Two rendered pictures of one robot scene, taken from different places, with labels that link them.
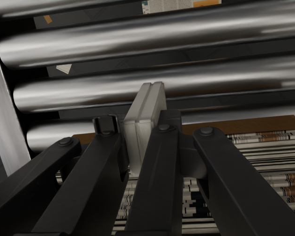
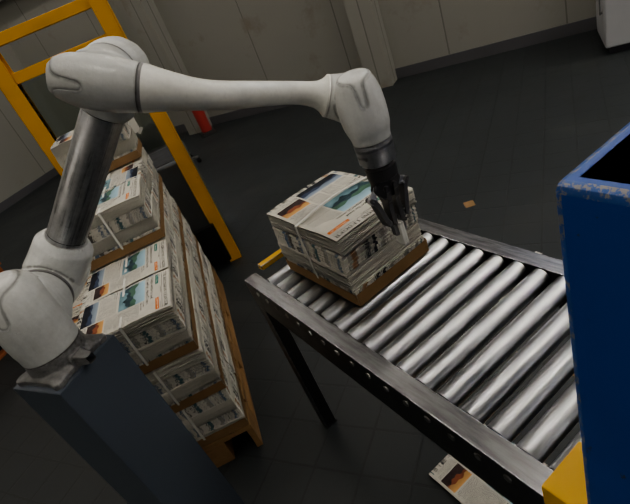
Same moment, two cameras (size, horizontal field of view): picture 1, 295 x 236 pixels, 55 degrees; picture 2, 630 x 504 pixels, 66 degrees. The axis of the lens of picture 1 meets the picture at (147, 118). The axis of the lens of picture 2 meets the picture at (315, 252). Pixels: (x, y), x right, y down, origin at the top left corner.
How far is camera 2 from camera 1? 1.12 m
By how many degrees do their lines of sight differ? 36
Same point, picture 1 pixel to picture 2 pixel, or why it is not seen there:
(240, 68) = (391, 305)
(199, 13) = (421, 305)
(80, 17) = not seen: hidden behind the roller
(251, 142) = (369, 279)
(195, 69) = (406, 295)
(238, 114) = (378, 298)
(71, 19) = not seen: hidden behind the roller
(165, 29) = (427, 293)
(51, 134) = (437, 246)
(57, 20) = not seen: hidden behind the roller
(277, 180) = (359, 261)
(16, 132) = (451, 236)
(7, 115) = (458, 238)
